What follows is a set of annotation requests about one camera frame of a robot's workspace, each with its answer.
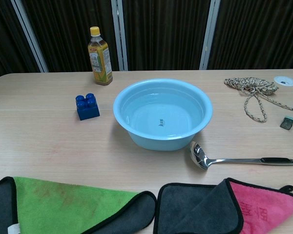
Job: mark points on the grey partition frame post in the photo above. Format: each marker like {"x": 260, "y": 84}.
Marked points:
{"x": 210, "y": 31}
{"x": 29, "y": 34}
{"x": 119, "y": 36}

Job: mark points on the yellow-capped tea bottle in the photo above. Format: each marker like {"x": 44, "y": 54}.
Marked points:
{"x": 100, "y": 63}

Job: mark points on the green and grey cloth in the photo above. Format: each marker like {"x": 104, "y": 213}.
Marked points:
{"x": 63, "y": 209}

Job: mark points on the blue toy building block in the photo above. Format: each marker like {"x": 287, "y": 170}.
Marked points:
{"x": 88, "y": 112}

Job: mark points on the pink and grey cloth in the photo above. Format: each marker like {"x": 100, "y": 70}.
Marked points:
{"x": 197, "y": 209}

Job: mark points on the light blue plastic basin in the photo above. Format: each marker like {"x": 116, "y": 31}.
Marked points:
{"x": 149, "y": 143}

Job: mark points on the small green black gadget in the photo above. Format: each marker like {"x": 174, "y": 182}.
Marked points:
{"x": 286, "y": 123}

